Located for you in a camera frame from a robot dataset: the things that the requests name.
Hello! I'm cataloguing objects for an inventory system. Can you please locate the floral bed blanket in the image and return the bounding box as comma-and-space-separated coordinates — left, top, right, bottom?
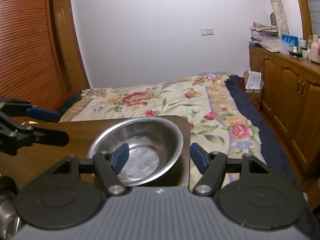
57, 75, 296, 184

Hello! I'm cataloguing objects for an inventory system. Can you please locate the stack of folded cloths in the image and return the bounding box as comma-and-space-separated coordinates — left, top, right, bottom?
250, 22, 278, 44

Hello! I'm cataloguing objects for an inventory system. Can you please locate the wall socket strip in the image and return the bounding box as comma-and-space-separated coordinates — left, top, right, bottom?
199, 71, 229, 76

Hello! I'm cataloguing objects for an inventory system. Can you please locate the wooden louvered wardrobe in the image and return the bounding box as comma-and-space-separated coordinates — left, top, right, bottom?
1, 0, 67, 111

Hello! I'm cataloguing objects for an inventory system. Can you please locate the white paper bag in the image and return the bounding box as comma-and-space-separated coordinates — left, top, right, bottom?
244, 70, 264, 93

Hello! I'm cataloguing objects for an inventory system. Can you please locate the pink bottle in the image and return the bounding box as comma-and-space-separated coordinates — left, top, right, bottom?
310, 34, 320, 64

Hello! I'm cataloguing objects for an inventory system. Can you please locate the small steel bowl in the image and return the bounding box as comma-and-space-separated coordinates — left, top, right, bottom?
87, 117, 184, 186

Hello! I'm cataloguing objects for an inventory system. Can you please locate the blue box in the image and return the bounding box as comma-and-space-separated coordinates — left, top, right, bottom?
281, 34, 298, 47

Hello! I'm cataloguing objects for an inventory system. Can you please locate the beige curtain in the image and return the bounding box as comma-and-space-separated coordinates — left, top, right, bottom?
270, 0, 289, 38

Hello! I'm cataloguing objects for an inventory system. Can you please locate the medium steel bowl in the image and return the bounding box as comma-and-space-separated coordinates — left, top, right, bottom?
0, 176, 23, 239

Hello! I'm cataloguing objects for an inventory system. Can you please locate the white wall switch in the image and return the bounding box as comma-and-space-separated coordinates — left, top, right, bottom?
200, 29, 214, 36

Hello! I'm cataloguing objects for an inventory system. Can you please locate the wooden sideboard cabinet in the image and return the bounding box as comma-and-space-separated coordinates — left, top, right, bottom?
248, 44, 320, 181

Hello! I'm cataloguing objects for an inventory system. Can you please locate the wooden door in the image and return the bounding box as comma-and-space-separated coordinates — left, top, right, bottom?
53, 0, 90, 90

